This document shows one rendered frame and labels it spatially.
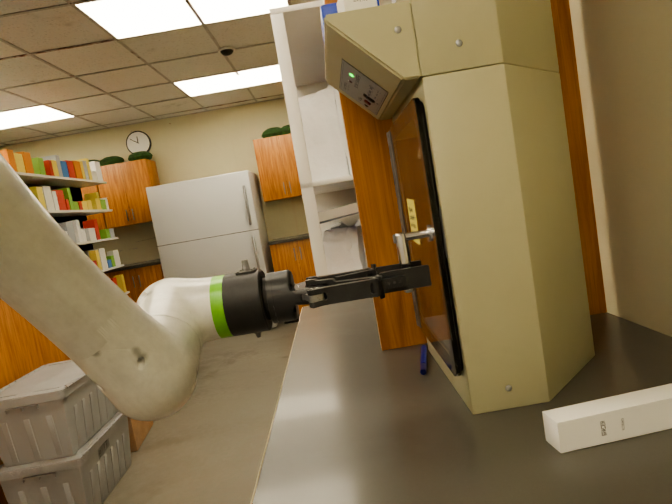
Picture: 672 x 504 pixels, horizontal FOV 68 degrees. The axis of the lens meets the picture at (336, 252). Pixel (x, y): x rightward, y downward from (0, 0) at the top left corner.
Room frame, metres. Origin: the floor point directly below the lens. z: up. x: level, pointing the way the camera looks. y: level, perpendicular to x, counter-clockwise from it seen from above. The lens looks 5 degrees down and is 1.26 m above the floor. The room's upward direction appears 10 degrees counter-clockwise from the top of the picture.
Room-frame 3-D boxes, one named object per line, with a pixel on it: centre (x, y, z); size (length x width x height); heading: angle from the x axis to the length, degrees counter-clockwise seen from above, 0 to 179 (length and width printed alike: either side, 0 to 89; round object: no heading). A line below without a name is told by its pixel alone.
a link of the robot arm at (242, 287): (0.73, 0.14, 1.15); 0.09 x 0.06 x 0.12; 0
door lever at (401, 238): (0.73, -0.11, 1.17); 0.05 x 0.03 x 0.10; 90
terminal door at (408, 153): (0.84, -0.14, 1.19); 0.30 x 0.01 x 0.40; 0
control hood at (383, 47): (0.84, -0.09, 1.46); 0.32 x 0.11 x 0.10; 0
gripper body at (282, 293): (0.73, 0.06, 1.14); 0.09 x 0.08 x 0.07; 90
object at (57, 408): (2.50, 1.52, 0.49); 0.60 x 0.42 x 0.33; 0
